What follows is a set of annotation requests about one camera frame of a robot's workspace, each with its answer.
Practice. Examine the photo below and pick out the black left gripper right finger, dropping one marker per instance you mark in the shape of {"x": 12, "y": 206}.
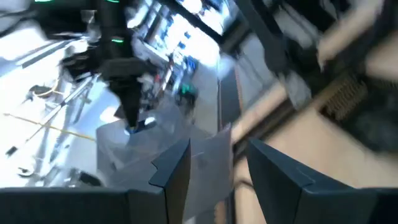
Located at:
{"x": 295, "y": 202}

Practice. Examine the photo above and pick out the black aluminium table frame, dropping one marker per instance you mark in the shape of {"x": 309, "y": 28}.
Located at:
{"x": 264, "y": 37}

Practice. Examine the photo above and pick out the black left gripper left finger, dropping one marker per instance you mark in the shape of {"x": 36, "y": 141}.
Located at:
{"x": 93, "y": 207}

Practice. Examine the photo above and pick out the black mesh plastic basket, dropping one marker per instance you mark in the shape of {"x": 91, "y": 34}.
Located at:
{"x": 367, "y": 124}

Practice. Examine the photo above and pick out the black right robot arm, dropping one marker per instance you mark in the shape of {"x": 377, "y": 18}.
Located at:
{"x": 109, "y": 25}

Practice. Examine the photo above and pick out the wooden shelf with black frame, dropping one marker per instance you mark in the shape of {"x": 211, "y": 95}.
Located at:
{"x": 348, "y": 34}

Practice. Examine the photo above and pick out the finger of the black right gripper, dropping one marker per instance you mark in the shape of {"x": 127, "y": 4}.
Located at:
{"x": 136, "y": 109}
{"x": 126, "y": 105}

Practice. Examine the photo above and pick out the clear plastic bag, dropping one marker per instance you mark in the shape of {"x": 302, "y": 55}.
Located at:
{"x": 140, "y": 146}

